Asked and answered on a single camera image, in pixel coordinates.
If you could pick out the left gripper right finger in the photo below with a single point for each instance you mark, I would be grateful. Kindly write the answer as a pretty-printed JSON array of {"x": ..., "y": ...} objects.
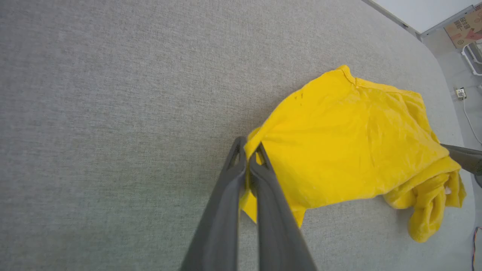
[{"x": 278, "y": 241}]

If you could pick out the white power socket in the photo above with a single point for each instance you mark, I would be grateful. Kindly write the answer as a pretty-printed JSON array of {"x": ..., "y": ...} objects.
[{"x": 460, "y": 93}]

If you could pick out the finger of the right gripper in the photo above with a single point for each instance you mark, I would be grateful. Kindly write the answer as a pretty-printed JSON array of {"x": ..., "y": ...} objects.
[{"x": 469, "y": 158}]

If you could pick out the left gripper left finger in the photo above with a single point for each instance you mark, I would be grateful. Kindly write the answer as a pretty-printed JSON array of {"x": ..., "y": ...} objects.
[{"x": 218, "y": 233}]

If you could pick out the brown cardboard box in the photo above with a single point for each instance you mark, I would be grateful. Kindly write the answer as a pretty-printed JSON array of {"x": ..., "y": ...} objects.
[{"x": 467, "y": 32}]

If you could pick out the white tube rack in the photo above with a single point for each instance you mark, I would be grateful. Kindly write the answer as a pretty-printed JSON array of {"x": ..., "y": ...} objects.
[{"x": 465, "y": 56}]

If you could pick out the yellow t-shirt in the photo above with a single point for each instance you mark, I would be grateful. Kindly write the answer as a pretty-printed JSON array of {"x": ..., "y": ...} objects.
[{"x": 339, "y": 143}]

